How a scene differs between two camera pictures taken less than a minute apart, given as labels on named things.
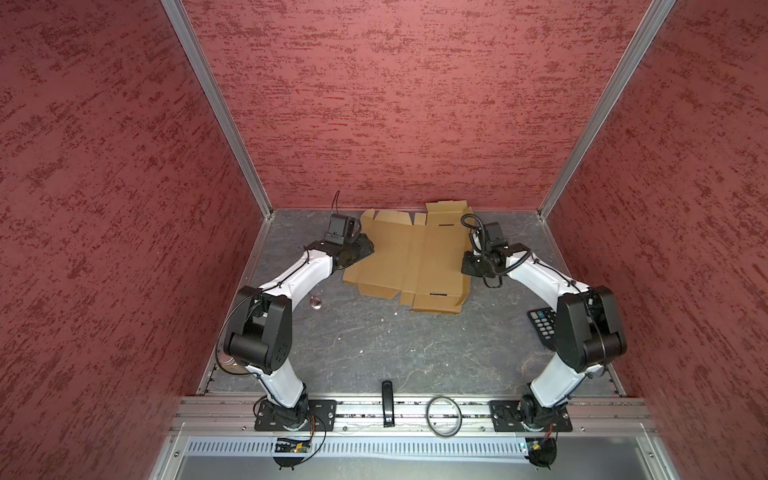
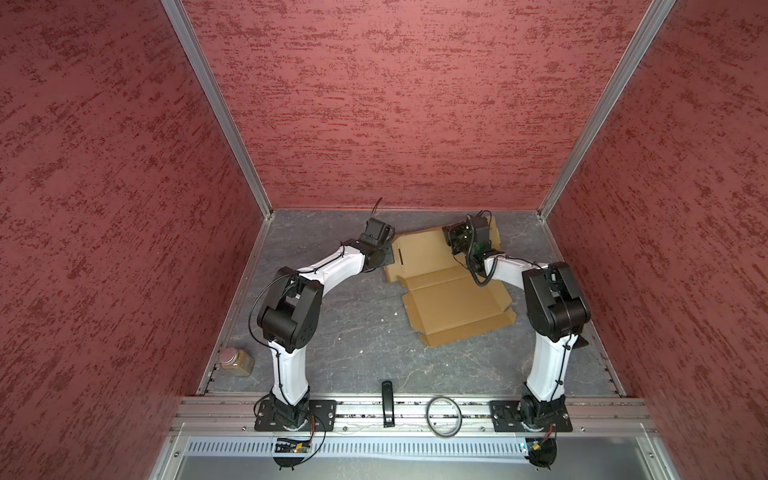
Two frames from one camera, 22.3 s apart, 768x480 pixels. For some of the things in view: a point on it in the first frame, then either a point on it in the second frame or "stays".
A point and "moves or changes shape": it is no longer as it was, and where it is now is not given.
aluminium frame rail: (232, 416) stays
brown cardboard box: (422, 263) moves or changes shape
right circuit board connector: (542, 451) stays
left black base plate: (322, 417) stays
